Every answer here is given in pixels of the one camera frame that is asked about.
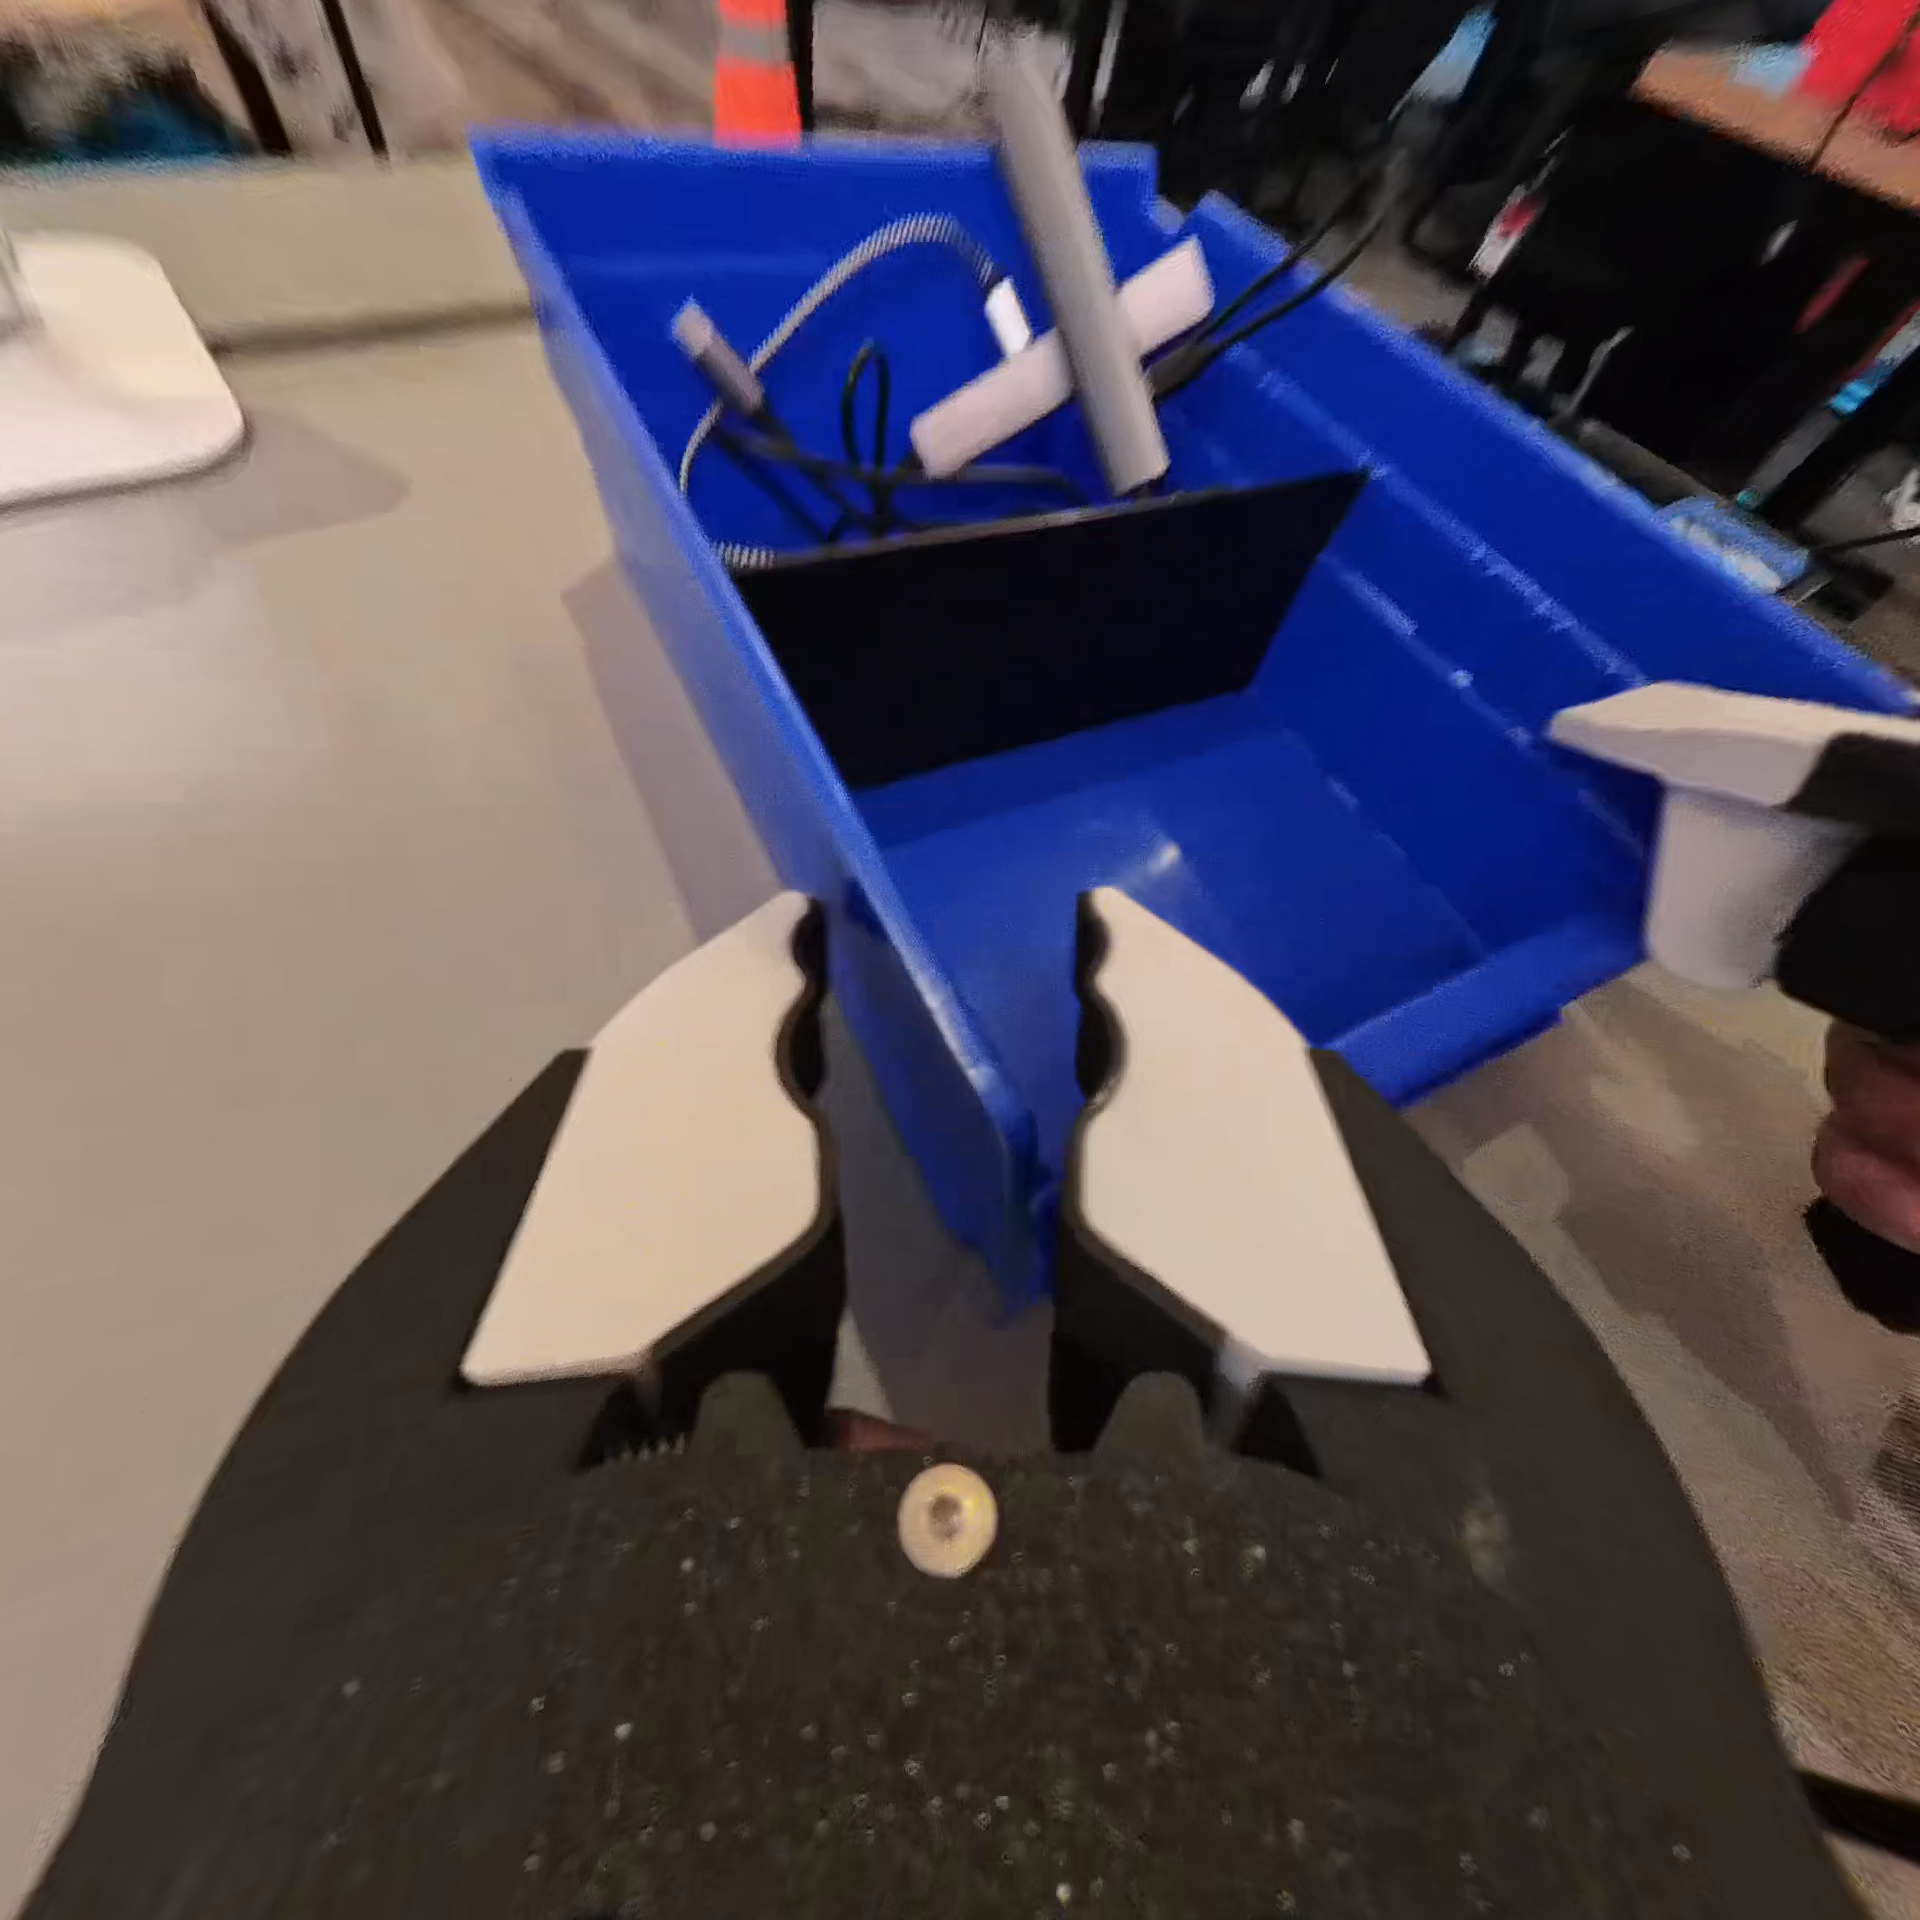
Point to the blue plastic bin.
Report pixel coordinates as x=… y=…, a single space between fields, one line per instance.
x=1200 y=873

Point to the white folding stand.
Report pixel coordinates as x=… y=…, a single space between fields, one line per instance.
x=106 y=375

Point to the orange traffic cone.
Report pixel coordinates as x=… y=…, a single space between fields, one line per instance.
x=754 y=67

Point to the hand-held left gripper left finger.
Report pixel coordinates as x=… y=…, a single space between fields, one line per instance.
x=654 y=1198

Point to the grey desk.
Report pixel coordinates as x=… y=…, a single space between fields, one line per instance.
x=301 y=900

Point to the wooden background table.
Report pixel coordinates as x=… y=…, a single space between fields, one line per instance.
x=1773 y=107

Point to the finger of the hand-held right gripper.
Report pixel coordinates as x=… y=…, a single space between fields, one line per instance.
x=1741 y=883
x=1710 y=736

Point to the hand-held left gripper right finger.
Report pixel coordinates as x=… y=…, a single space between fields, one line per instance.
x=1249 y=1198

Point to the person's right hand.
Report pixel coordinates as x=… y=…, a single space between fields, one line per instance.
x=1877 y=1125

